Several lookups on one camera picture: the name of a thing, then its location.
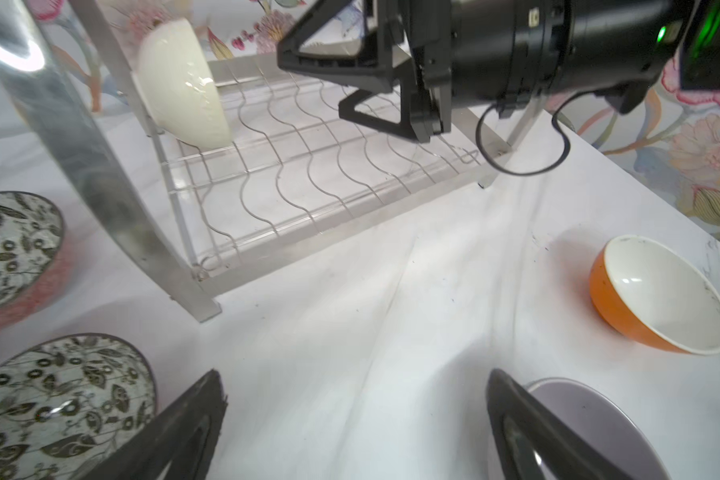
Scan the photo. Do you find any stainless steel dish rack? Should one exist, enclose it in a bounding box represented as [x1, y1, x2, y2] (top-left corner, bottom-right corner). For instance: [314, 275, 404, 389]
[0, 1, 542, 322]

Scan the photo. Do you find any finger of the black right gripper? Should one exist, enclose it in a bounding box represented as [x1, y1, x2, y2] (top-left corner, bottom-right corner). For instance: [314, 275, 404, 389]
[277, 0, 404, 93]
[339, 71, 417, 140]

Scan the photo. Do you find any cream bowl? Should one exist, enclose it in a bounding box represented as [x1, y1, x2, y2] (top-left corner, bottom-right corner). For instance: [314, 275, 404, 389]
[132, 19, 233, 149]

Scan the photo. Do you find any purple bowl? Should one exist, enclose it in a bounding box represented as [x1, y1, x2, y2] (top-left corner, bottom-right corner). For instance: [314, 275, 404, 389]
[527, 378, 670, 479]

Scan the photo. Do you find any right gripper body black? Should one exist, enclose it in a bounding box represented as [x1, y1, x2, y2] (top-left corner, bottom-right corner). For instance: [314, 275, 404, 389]
[399, 1, 574, 143]

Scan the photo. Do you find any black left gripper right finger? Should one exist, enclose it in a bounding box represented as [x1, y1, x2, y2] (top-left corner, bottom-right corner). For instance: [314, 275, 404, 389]
[487, 369, 629, 479]

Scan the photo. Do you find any patterned bowl near doll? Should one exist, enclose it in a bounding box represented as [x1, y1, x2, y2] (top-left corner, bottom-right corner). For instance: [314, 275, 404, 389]
[0, 191, 72, 330]

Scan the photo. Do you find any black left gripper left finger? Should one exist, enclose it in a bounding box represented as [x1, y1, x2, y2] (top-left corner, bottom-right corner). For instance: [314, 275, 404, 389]
[85, 370, 228, 480]

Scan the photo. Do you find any orange white bowl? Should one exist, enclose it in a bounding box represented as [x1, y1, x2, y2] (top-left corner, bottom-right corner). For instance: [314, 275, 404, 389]
[589, 235, 720, 356]

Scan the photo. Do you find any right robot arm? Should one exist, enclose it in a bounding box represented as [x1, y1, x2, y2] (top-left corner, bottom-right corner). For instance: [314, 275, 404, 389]
[277, 1, 720, 143]

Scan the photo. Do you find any patterned bowl front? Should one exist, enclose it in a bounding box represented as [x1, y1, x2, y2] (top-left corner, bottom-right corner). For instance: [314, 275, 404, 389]
[0, 333, 158, 479]

